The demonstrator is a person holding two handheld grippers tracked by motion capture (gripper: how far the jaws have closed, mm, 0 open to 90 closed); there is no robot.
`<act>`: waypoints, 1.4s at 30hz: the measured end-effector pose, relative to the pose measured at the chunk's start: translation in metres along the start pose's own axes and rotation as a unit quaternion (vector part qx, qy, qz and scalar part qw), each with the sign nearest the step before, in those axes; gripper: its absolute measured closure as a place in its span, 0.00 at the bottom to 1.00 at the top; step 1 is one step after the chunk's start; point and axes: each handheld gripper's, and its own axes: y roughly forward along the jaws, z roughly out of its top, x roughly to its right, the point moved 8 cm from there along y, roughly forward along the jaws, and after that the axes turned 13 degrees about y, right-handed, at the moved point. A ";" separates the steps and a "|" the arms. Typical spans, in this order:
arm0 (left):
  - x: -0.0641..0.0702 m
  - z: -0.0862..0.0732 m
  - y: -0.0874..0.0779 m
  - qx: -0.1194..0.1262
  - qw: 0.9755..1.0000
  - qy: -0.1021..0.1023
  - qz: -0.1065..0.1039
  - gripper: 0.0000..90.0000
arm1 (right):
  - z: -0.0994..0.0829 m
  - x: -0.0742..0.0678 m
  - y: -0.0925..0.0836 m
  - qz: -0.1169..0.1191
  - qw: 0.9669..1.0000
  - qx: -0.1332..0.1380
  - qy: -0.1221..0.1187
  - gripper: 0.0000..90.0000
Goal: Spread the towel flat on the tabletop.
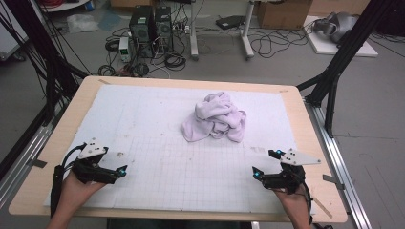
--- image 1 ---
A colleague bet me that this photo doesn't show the large cardboard box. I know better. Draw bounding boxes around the large cardboard box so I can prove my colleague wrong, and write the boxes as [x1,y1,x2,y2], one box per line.
[256,0,313,31]

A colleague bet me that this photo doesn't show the grey power supply unit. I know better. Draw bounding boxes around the grey power supply unit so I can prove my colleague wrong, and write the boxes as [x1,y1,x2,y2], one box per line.
[117,36,132,63]

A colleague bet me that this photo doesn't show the white table leg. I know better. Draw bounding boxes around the white table leg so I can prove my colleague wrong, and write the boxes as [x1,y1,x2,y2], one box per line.
[188,0,201,62]
[240,0,256,61]

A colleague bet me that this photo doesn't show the large black computer tower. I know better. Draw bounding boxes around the large black computer tower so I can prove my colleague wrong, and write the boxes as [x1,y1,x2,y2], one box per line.
[128,5,158,59]

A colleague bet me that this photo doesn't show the white floor board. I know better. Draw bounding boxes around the white floor board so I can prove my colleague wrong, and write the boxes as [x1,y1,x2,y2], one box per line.
[303,15,379,58]

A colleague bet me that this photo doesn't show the round white table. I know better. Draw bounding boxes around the round white table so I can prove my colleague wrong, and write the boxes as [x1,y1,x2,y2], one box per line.
[37,0,92,13]

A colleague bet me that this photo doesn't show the aluminium rail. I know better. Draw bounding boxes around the aluminium rail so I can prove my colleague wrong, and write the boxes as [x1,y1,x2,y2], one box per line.
[305,100,373,229]
[0,123,54,210]

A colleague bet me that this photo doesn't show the thin wooden stick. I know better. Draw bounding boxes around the thin wooden stick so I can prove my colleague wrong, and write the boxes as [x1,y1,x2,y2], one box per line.
[309,195,334,220]

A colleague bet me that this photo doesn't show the black flat case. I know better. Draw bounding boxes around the black flat case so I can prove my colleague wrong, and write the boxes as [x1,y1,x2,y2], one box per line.
[215,14,246,31]

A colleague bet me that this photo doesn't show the white gridded mat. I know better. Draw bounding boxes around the white gridded mat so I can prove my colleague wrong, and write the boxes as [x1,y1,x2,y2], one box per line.
[43,83,317,215]

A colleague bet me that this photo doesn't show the slim black computer tower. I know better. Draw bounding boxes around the slim black computer tower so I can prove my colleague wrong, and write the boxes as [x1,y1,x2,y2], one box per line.
[155,6,175,53]

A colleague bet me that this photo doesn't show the hand-held gripper black cable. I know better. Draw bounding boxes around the hand-held gripper black cable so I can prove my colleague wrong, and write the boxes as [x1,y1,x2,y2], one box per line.
[297,180,315,225]
[50,142,88,219]

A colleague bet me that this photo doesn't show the grey tape strip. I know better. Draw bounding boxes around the grey tape strip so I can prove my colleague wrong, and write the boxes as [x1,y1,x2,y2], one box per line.
[322,174,346,191]

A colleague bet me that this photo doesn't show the white power strip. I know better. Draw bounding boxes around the white power strip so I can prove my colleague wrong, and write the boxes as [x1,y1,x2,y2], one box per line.
[173,25,192,35]

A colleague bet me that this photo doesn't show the black cable coil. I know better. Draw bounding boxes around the black cable coil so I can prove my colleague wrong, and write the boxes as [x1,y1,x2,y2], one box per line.
[97,64,117,77]
[104,39,120,53]
[163,52,187,72]

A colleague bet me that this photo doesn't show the person's left hand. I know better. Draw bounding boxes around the person's left hand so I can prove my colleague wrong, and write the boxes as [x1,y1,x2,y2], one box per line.
[57,173,107,218]

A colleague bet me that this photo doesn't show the low cardboard box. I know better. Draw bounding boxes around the low cardboard box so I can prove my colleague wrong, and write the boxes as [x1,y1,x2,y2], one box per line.
[309,0,373,17]

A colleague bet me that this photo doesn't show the right hand-held gripper black cable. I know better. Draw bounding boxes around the right hand-held gripper black cable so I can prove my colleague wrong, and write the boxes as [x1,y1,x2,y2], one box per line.
[297,180,315,225]

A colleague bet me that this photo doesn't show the grey headset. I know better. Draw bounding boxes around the grey headset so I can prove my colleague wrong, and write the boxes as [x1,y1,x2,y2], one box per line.
[311,11,359,44]

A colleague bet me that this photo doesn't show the clear plastic bag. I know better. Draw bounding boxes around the clear plastic bag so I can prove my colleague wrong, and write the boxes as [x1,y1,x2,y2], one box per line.
[66,13,100,34]

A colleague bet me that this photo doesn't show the black metal frame stand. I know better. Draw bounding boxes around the black metal frame stand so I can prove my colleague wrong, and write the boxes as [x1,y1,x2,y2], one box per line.
[295,0,396,139]
[0,0,91,126]

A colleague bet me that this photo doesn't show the loose black floor cables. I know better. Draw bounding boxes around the loose black floor cables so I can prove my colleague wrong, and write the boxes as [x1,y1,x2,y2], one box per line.
[247,26,308,60]

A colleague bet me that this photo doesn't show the pale purple towel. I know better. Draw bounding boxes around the pale purple towel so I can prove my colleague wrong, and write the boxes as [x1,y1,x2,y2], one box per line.
[181,91,247,144]

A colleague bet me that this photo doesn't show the black tape strip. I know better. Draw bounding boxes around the black tape strip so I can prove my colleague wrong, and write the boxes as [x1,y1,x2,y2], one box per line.
[28,158,49,169]

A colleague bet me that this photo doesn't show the left hand-held gripper black cable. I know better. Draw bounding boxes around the left hand-held gripper black cable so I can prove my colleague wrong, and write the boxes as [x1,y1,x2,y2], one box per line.
[50,142,88,219]

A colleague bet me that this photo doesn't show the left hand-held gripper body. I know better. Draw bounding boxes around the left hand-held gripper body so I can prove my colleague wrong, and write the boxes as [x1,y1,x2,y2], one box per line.
[70,137,117,185]

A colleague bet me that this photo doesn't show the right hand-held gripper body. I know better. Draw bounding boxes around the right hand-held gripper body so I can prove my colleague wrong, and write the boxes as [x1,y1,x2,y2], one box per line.
[262,148,322,196]

